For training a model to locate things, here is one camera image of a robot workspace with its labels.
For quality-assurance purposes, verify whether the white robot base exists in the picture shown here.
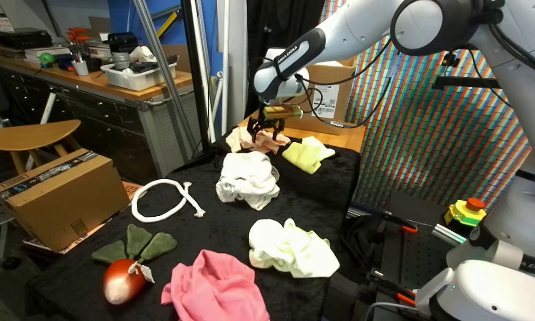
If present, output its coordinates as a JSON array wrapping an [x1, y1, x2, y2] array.
[[415, 171, 535, 321]]

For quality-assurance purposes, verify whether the cardboard box on floor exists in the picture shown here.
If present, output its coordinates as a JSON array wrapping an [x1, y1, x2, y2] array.
[[0, 148, 128, 251]]

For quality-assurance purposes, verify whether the peach printed t-shirt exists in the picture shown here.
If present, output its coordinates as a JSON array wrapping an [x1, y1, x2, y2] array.
[[224, 126, 290, 153]]

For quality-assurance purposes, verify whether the wooden workbench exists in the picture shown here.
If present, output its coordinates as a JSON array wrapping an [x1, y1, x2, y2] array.
[[0, 53, 203, 174]]

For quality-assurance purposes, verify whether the pink towel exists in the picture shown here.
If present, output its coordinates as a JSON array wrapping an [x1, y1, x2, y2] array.
[[160, 249, 269, 321]]

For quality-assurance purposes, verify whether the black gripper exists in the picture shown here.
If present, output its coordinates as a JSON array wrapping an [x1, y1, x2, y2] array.
[[246, 107, 285, 135]]

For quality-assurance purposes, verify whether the gold wrist camera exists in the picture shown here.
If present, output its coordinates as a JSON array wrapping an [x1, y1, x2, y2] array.
[[262, 105, 303, 119]]

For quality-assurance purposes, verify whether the yellow microfibre towel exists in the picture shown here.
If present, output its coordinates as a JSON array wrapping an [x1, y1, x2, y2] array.
[[283, 135, 335, 174]]

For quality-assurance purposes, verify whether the cardboard box on table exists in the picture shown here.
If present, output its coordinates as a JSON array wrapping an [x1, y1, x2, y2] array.
[[285, 60, 354, 133]]

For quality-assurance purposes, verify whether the red plush radish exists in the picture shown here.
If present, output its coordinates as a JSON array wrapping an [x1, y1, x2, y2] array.
[[90, 224, 176, 306]]

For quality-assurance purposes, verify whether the black velvet table cloth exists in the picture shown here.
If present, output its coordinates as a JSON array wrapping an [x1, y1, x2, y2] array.
[[26, 146, 358, 321]]

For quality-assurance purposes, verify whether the pale green white towel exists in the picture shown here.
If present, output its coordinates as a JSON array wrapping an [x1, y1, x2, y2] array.
[[247, 217, 340, 278]]

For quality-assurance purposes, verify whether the white plastic tray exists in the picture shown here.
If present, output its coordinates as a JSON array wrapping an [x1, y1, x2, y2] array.
[[101, 62, 164, 90]]

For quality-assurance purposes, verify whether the emergency stop button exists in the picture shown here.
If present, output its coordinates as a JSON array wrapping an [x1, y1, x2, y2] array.
[[444, 197, 486, 226]]

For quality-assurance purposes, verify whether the wooden stool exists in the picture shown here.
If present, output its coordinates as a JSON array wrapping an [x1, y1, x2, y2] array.
[[0, 119, 80, 174]]

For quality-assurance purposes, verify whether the white t-shirt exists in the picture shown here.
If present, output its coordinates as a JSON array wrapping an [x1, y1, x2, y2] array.
[[215, 151, 280, 210]]

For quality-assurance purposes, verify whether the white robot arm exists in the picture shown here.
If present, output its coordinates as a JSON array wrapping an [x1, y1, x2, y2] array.
[[253, 0, 535, 156]]

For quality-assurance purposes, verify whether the white rope loop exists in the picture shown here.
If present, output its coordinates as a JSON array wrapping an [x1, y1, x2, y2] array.
[[130, 176, 206, 224]]

